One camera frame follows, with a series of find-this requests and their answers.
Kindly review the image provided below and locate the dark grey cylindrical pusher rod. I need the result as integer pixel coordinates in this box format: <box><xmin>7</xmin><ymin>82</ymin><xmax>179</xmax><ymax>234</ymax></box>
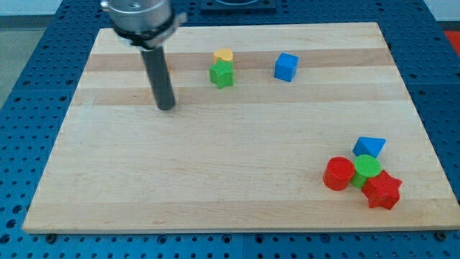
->
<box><xmin>142</xmin><ymin>46</ymin><xmax>175</xmax><ymax>111</ymax></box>

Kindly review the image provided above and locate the light wooden board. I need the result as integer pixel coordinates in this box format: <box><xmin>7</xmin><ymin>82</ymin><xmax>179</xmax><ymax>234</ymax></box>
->
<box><xmin>23</xmin><ymin>22</ymin><xmax>459</xmax><ymax>234</ymax></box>

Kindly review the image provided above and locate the green star block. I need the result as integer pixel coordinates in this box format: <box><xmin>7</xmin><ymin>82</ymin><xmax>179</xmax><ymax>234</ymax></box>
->
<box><xmin>209</xmin><ymin>60</ymin><xmax>234</xmax><ymax>89</ymax></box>

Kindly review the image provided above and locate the yellow heart block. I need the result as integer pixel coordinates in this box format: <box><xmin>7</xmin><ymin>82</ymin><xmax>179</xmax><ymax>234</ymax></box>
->
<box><xmin>213</xmin><ymin>48</ymin><xmax>234</xmax><ymax>63</ymax></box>

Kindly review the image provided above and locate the blue cube block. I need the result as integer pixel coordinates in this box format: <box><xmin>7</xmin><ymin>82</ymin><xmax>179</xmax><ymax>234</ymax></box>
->
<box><xmin>274</xmin><ymin>53</ymin><xmax>299</xmax><ymax>82</ymax></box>

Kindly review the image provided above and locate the red cylinder block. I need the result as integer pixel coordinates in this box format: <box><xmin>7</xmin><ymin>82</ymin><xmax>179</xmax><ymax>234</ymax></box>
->
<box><xmin>323</xmin><ymin>156</ymin><xmax>355</xmax><ymax>191</ymax></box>

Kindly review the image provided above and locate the blue triangular block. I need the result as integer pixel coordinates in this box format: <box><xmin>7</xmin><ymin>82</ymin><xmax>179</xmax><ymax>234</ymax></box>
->
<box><xmin>352</xmin><ymin>137</ymin><xmax>387</xmax><ymax>158</ymax></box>

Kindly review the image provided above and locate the green cylinder block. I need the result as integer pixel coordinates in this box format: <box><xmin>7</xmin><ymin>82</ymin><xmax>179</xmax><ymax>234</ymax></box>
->
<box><xmin>351</xmin><ymin>155</ymin><xmax>382</xmax><ymax>188</ymax></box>

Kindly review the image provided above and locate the red star block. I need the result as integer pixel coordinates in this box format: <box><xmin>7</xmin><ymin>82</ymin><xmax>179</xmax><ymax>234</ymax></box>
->
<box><xmin>361</xmin><ymin>170</ymin><xmax>403</xmax><ymax>210</ymax></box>

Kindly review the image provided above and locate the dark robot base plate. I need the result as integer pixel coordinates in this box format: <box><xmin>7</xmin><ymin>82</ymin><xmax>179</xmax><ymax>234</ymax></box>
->
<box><xmin>198</xmin><ymin>0</ymin><xmax>277</xmax><ymax>12</ymax></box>

